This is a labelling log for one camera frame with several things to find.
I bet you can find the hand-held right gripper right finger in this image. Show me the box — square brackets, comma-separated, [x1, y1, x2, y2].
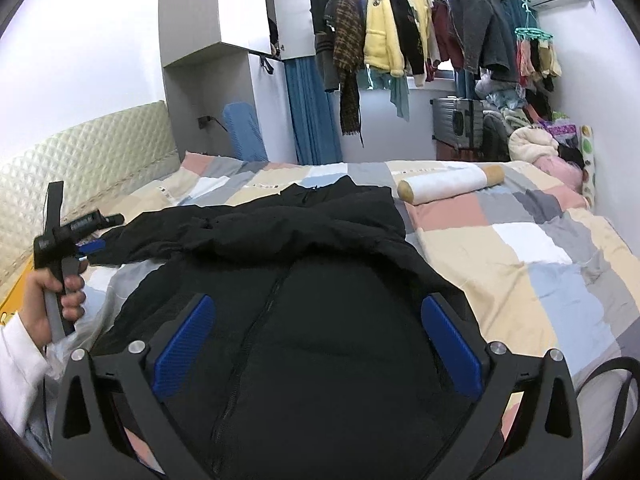
[420, 292, 586, 480]

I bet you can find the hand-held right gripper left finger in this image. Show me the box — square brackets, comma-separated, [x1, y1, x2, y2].
[50, 294, 221, 480]

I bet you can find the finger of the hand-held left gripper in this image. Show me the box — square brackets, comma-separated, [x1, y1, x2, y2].
[74, 238, 108, 262]
[60, 212, 126, 237]

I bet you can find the black jacket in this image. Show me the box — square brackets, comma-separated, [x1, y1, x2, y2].
[387, 0, 427, 77]
[85, 176, 493, 480]

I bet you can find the pile of clothes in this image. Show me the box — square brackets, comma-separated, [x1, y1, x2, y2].
[474, 76, 562, 162]

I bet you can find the person's left hand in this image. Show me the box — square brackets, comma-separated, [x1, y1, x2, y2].
[17, 266, 87, 347]

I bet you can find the cream quilted headboard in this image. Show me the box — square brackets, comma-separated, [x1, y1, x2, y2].
[0, 100, 182, 288]

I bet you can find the patchwork bedsheet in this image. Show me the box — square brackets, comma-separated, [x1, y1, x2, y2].
[0, 150, 640, 480]

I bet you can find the white bolster pillow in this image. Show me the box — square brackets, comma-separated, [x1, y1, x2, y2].
[397, 162, 506, 206]

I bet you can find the blue covered chair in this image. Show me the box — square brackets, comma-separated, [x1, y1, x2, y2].
[222, 101, 269, 163]

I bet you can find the cream fleece blanket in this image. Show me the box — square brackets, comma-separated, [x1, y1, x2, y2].
[508, 126, 561, 164]

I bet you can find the spotted pillow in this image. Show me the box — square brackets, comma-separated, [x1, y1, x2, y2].
[579, 126, 599, 207]

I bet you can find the grey suitcase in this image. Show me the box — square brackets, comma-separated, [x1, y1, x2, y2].
[430, 97, 494, 144]

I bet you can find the white wardrobe cabinet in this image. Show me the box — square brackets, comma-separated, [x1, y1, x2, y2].
[159, 0, 301, 167]

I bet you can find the blue curtain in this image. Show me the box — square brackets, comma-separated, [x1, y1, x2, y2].
[284, 56, 344, 166]

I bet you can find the teal scarf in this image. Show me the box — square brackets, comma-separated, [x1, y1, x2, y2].
[389, 74, 411, 123]

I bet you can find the hanging black coat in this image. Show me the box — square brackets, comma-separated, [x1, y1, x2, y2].
[307, 0, 343, 94]

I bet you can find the brown plaid scarf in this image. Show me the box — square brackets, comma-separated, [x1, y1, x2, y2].
[324, 0, 367, 137]

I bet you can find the teal clip hanger with socks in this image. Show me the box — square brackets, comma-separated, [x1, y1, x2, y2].
[514, 1, 564, 92]

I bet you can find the hanging dark red garment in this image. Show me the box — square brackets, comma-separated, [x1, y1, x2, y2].
[429, 0, 464, 70]

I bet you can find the hanging grey coat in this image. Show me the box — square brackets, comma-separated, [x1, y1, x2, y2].
[439, 0, 519, 84]

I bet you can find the hanging black jacket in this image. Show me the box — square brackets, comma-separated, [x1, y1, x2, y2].
[387, 0, 427, 77]

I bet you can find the hanging yellow jacket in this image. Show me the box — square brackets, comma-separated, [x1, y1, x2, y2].
[362, 0, 407, 78]

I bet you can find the hanging pale yellow garment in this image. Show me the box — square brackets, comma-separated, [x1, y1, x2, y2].
[404, 0, 434, 87]

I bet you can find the black strap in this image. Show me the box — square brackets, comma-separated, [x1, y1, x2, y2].
[574, 355, 640, 463]

